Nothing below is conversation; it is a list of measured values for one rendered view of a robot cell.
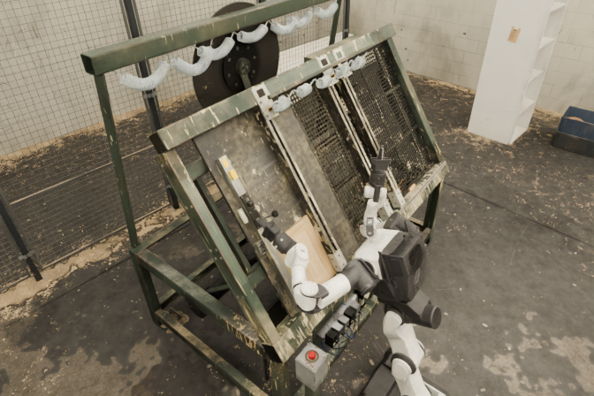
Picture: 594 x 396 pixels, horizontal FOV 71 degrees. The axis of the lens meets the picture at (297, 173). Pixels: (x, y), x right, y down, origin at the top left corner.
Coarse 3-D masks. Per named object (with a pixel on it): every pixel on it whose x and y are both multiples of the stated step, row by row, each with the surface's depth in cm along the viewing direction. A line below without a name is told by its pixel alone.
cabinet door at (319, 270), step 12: (300, 228) 240; (312, 228) 246; (300, 240) 238; (312, 240) 244; (312, 252) 243; (324, 252) 249; (312, 264) 241; (324, 264) 247; (312, 276) 240; (324, 276) 246
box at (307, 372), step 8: (312, 344) 208; (304, 352) 205; (320, 352) 204; (296, 360) 202; (304, 360) 201; (312, 360) 201; (320, 360) 201; (328, 360) 206; (296, 368) 206; (304, 368) 200; (312, 368) 198; (320, 368) 200; (296, 376) 210; (304, 376) 204; (312, 376) 199; (320, 376) 204; (304, 384) 208; (312, 384) 203; (320, 384) 208
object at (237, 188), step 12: (228, 168) 213; (228, 180) 213; (240, 192) 215; (240, 204) 216; (252, 228) 220; (264, 240) 219; (276, 252) 223; (276, 264) 222; (288, 276) 226; (288, 288) 225
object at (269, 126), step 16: (256, 96) 224; (256, 112) 231; (272, 112) 229; (272, 128) 232; (272, 144) 235; (288, 160) 236; (288, 176) 239; (304, 192) 239; (304, 208) 244; (320, 224) 243; (336, 256) 247
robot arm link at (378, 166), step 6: (372, 162) 225; (378, 162) 225; (384, 162) 226; (390, 162) 227; (372, 168) 228; (378, 168) 226; (384, 168) 227; (372, 174) 228; (378, 174) 226; (384, 174) 227; (378, 180) 227; (384, 180) 228
